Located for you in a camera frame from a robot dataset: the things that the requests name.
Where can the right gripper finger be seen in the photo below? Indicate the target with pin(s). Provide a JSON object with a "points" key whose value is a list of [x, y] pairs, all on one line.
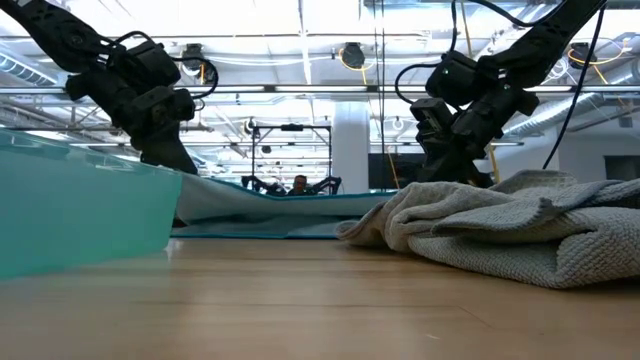
{"points": [[470, 175], [435, 160]]}

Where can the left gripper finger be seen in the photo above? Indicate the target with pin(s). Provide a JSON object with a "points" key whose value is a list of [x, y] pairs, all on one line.
{"points": [[170, 152], [140, 147]]}

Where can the light blue microfiber towel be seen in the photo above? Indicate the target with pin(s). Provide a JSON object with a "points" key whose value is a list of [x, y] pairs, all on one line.
{"points": [[280, 210]]}

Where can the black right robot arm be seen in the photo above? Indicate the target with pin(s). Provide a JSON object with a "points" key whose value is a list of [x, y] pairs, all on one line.
{"points": [[545, 40]]}

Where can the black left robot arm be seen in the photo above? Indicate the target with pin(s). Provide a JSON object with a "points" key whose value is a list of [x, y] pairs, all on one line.
{"points": [[50, 30]]}

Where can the grey waffle microfiber towel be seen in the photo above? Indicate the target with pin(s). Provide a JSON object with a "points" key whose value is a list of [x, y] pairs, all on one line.
{"points": [[500, 250]]}

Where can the white pillar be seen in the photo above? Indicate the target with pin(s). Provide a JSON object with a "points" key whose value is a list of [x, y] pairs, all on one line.
{"points": [[350, 145]]}

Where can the teal translucent plastic bin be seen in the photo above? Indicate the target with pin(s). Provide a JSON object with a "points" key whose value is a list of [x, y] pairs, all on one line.
{"points": [[75, 210]]}

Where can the person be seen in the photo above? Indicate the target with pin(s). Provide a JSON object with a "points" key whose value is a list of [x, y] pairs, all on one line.
{"points": [[300, 185]]}

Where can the long ceiling light bar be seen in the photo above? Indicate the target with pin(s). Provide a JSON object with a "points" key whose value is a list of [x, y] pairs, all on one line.
{"points": [[320, 89]]}

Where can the black wall monitor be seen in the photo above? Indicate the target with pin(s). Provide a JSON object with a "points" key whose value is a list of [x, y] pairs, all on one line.
{"points": [[390, 170]]}

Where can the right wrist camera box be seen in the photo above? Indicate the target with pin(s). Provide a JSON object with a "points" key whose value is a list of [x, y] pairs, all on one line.
{"points": [[431, 114]]}

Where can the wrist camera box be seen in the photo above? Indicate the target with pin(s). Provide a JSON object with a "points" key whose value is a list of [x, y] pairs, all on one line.
{"points": [[431, 114], [167, 105]]}

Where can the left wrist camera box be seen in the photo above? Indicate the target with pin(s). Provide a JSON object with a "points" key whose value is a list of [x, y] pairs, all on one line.
{"points": [[167, 105]]}

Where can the silver air duct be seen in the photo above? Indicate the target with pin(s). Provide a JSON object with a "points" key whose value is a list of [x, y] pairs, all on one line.
{"points": [[555, 112], [25, 70]]}

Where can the black background rig frame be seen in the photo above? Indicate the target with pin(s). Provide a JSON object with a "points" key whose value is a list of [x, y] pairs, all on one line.
{"points": [[291, 127]]}

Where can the dark wall panel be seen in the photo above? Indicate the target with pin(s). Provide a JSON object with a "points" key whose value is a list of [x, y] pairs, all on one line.
{"points": [[622, 167]]}

